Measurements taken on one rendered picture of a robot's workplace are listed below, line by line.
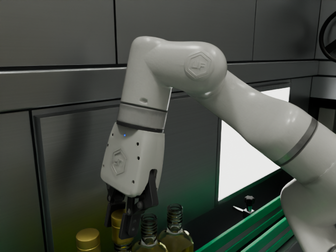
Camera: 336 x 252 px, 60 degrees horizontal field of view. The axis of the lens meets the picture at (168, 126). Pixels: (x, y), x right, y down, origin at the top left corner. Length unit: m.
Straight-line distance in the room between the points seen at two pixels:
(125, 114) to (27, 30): 0.21
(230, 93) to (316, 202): 0.21
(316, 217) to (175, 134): 0.35
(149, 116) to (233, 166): 0.55
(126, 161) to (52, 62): 0.22
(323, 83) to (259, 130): 0.96
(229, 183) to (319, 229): 0.47
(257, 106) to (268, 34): 0.59
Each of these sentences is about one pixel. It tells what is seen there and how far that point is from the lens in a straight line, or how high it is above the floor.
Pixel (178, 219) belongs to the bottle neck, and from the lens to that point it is 0.57.
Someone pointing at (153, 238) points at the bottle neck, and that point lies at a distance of 0.55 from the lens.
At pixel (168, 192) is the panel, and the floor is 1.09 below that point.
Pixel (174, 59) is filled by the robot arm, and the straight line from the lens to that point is 0.41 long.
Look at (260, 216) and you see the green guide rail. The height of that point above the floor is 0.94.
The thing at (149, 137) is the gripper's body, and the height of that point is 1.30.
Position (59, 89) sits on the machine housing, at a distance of 0.53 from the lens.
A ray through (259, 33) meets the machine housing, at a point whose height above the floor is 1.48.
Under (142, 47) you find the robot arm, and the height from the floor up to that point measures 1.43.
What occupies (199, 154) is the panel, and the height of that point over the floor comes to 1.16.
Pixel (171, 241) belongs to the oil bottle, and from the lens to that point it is 0.58.
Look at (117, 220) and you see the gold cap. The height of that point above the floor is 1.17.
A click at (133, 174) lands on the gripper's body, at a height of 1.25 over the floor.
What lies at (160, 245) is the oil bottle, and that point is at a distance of 0.56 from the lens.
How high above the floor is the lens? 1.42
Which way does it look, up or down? 14 degrees down
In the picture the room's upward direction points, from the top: straight up
